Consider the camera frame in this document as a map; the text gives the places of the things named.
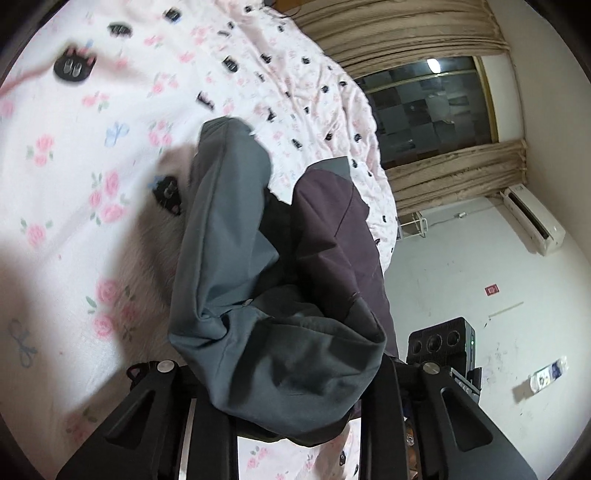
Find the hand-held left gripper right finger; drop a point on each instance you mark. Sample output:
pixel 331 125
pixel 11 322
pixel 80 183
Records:
pixel 388 438

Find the pink cat-print duvet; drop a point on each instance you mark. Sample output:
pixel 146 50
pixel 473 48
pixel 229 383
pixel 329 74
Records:
pixel 69 254

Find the red wall sign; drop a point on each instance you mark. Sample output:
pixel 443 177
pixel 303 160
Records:
pixel 491 290

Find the dark checkered window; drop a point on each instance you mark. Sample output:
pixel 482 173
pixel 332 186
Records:
pixel 429 110

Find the white air conditioner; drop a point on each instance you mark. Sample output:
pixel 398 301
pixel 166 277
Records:
pixel 531 217

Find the beige curtain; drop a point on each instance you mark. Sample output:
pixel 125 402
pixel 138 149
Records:
pixel 392 32
pixel 461 175

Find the white wall pouch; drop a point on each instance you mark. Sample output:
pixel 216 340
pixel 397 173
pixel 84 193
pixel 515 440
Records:
pixel 549 373

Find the white shelf rack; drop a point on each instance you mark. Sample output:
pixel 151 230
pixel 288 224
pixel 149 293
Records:
pixel 420 225

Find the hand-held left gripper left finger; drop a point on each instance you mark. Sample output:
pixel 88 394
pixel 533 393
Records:
pixel 152 415

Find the purple grey hooded jacket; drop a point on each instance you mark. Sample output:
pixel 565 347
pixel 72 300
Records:
pixel 277 360

